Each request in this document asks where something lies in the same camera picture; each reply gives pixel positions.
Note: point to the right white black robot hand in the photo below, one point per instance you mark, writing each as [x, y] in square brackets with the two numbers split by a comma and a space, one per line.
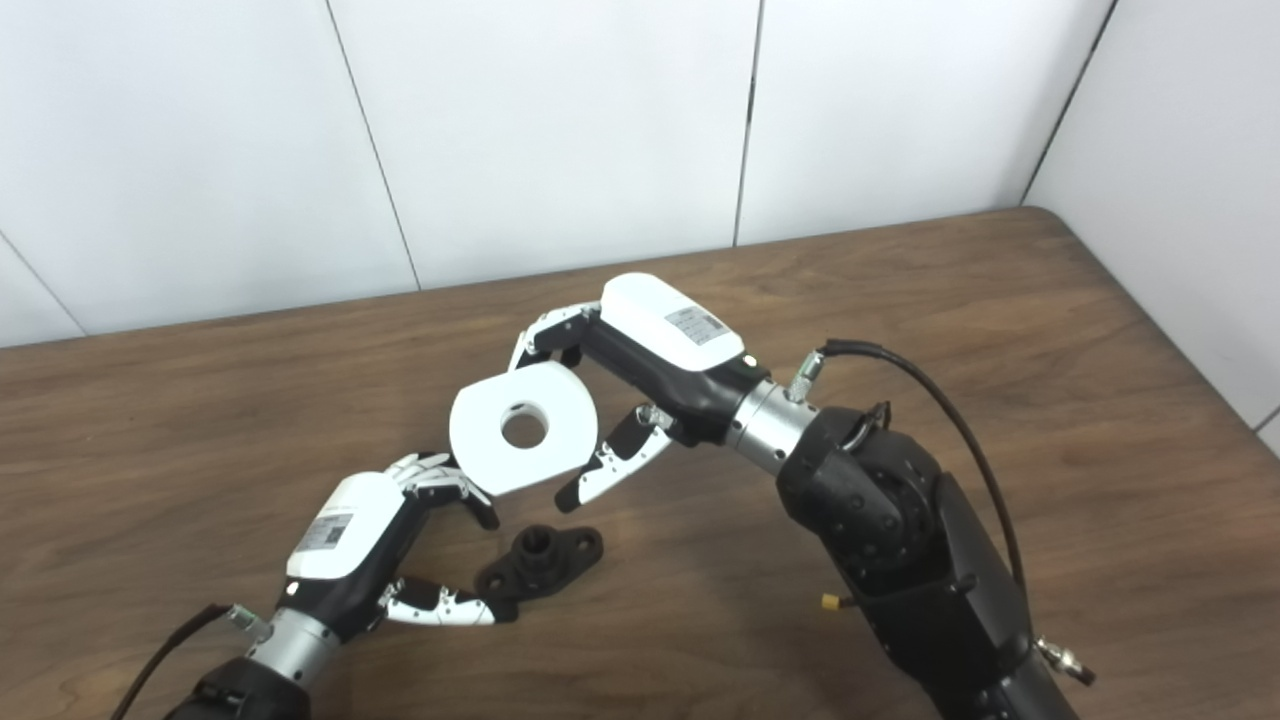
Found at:
[670, 340]

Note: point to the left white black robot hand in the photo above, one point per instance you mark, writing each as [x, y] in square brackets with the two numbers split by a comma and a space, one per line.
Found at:
[350, 540]

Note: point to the round white piece with holes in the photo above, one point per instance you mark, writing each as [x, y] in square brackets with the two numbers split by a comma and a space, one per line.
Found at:
[480, 440]

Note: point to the black flanged holder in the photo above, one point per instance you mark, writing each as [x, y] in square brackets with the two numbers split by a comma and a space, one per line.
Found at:
[545, 560]

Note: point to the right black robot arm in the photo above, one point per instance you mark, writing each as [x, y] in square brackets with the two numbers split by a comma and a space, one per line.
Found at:
[900, 540]

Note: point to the yellow connector plug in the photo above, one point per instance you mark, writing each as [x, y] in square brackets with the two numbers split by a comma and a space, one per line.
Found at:
[831, 602]

